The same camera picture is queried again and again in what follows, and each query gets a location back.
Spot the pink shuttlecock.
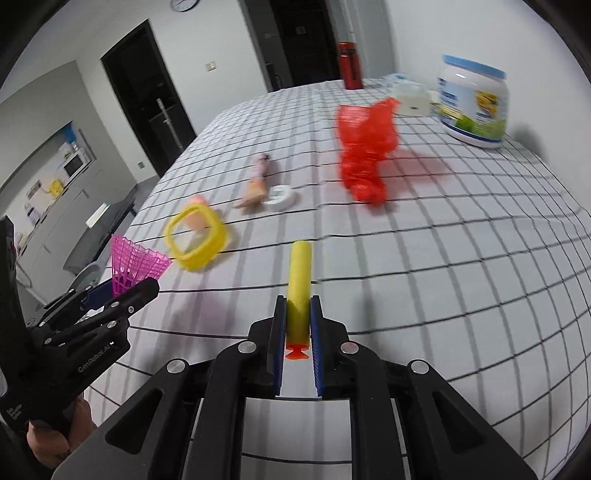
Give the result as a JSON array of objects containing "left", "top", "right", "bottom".
[{"left": 111, "top": 235, "right": 171, "bottom": 297}]

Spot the yellow foam dart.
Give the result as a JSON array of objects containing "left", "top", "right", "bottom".
[{"left": 286, "top": 241, "right": 312, "bottom": 360}]

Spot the yellow plastic ring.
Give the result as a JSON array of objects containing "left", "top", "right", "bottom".
[{"left": 163, "top": 203, "right": 230, "bottom": 272}]

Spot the white bottle cap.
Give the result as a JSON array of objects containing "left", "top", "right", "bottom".
[{"left": 263, "top": 185, "right": 297, "bottom": 212}]

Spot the pink snack wrapper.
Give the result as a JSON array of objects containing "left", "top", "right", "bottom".
[{"left": 235, "top": 153, "right": 270, "bottom": 208}]

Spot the red plastic bag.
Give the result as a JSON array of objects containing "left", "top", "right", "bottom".
[{"left": 337, "top": 97, "right": 399, "bottom": 206}]

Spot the pink toy pig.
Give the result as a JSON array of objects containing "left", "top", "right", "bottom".
[{"left": 183, "top": 194, "right": 209, "bottom": 232}]

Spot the person's left hand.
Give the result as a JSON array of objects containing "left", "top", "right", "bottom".
[{"left": 26, "top": 395, "right": 96, "bottom": 469}]

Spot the dark glass side table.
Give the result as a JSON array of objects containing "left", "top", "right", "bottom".
[{"left": 63, "top": 187, "right": 137, "bottom": 275}]

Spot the grey counter cabinet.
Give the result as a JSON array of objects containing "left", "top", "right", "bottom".
[{"left": 17, "top": 161, "right": 136, "bottom": 303}]

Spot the white flat box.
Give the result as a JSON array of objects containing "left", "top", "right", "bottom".
[{"left": 85, "top": 203, "right": 110, "bottom": 228}]

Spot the yellow box on counter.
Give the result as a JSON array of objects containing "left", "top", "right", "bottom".
[{"left": 49, "top": 179, "right": 65, "bottom": 199}]

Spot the white microwave oven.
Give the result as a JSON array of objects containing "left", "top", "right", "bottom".
[{"left": 60, "top": 148, "right": 92, "bottom": 181}]

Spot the white tissue pack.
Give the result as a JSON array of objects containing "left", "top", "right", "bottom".
[{"left": 385, "top": 73, "right": 438, "bottom": 117}]

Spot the red water bottle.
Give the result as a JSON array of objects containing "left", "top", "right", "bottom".
[{"left": 338, "top": 42, "right": 363, "bottom": 90}]

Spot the white milk powder tub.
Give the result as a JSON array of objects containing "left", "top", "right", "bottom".
[{"left": 439, "top": 55, "right": 509, "bottom": 149}]

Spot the round wall clock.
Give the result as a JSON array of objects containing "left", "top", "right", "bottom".
[{"left": 169, "top": 0, "right": 199, "bottom": 13}]

